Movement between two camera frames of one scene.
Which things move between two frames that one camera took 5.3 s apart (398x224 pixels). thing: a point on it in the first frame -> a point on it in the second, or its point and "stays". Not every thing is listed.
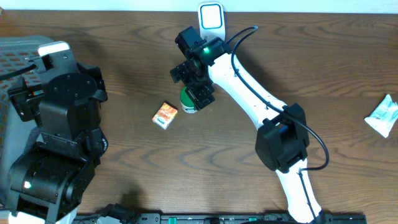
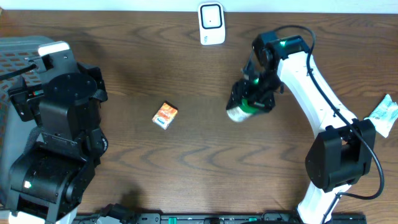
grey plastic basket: x=15 y=131 stays
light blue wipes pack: x=382 y=118 stays
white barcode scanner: x=211 y=20 stays
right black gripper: x=181 y=70 -> x=240 y=89
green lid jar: x=186 y=103 -> x=242 y=112
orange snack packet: x=165 y=116 stays
